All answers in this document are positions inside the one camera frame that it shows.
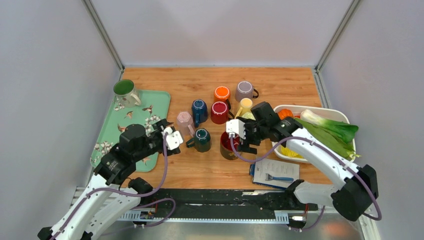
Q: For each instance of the white vegetable basin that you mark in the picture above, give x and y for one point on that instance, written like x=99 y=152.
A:
x=297 y=110

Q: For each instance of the yellow mug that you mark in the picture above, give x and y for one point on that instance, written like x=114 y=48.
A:
x=245 y=105

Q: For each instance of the mauve mug black handle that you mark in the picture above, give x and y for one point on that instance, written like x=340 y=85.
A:
x=245 y=89

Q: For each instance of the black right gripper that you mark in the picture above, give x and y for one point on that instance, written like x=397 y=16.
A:
x=244 y=146

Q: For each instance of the black skull mug red inside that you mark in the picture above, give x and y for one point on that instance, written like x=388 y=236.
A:
x=225 y=146

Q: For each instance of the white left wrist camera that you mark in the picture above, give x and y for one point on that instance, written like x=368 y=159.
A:
x=173 y=138

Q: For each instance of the pink octagonal mug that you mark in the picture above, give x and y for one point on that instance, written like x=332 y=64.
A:
x=185 y=123

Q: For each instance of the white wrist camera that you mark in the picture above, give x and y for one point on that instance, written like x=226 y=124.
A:
x=235 y=127
x=173 y=138

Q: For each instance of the orange mug black handle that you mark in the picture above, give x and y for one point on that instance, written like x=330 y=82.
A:
x=222 y=94

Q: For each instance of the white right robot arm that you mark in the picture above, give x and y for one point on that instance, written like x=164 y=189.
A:
x=353 y=190

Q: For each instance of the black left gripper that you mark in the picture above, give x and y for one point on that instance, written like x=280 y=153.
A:
x=159 y=126

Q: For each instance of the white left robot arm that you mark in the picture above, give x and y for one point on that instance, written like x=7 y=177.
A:
x=102 y=202

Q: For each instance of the light green octagonal mug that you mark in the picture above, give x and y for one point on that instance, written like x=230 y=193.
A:
x=248 y=115

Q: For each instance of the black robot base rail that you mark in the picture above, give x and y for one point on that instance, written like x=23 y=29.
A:
x=202 y=204

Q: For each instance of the green bok choy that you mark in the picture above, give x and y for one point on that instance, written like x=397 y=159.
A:
x=336 y=135

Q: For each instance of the blue razor package card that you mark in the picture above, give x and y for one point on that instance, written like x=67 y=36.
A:
x=274 y=173

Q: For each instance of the dark blue octagonal mug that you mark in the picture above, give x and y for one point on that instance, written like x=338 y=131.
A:
x=199 y=112

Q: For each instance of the small orange pumpkin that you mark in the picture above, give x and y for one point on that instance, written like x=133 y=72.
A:
x=283 y=113

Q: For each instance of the cream floral mug green inside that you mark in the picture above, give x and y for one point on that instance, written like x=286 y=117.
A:
x=127 y=93

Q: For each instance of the dark green octagonal mug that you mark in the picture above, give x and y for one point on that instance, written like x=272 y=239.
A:
x=201 y=141

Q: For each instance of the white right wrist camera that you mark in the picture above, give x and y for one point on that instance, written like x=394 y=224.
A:
x=235 y=127

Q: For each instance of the red mug black handle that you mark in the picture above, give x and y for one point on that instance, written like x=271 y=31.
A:
x=220 y=113

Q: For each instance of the green floral serving tray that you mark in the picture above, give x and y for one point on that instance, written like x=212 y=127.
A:
x=154 y=107

